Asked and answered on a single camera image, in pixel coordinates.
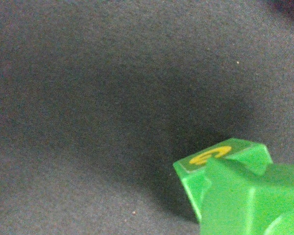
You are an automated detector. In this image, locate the black tablecloth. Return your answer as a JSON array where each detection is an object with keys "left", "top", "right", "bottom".
[{"left": 0, "top": 0, "right": 294, "bottom": 235}]

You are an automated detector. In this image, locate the green block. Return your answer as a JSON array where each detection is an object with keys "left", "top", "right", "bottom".
[
  {"left": 173, "top": 138, "right": 273, "bottom": 222},
  {"left": 200, "top": 159, "right": 294, "bottom": 235}
]

